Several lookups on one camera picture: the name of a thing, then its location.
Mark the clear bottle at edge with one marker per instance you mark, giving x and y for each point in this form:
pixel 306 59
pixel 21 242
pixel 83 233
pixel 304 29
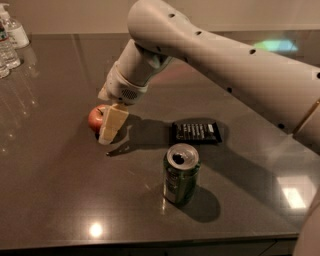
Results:
pixel 4 70

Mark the clear water bottle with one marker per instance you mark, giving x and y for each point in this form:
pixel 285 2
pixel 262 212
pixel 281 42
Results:
pixel 7 52

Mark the green soda can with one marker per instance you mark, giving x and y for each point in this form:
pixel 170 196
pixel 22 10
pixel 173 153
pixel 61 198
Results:
pixel 181 165

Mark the red apple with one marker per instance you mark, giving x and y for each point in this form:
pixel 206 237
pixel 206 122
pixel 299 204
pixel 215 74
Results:
pixel 95 117

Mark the black snack bar wrapper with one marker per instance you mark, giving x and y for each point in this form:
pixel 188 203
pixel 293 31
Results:
pixel 196 133

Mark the white-label sanitizer bottle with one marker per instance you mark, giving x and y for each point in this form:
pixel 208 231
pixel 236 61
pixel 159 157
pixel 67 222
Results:
pixel 14 28

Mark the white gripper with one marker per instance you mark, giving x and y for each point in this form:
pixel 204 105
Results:
pixel 122 89

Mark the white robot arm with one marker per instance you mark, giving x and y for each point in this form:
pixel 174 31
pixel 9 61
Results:
pixel 284 91

